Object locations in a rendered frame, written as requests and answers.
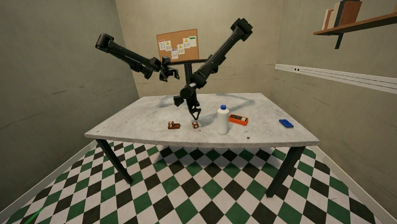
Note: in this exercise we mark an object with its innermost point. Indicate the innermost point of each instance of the white bottle with blue cap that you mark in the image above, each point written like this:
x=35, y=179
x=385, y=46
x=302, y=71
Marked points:
x=222, y=120

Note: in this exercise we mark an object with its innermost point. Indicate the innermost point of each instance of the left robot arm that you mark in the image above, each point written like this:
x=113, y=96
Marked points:
x=241, y=30

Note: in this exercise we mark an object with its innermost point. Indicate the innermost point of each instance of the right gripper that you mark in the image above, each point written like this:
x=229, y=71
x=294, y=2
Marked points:
x=165, y=73

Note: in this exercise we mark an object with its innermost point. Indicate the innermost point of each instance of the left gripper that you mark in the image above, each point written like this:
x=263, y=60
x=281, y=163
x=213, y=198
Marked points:
x=195, y=103

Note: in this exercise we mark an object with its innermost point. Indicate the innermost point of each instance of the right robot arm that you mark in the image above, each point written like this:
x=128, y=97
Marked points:
x=133, y=59

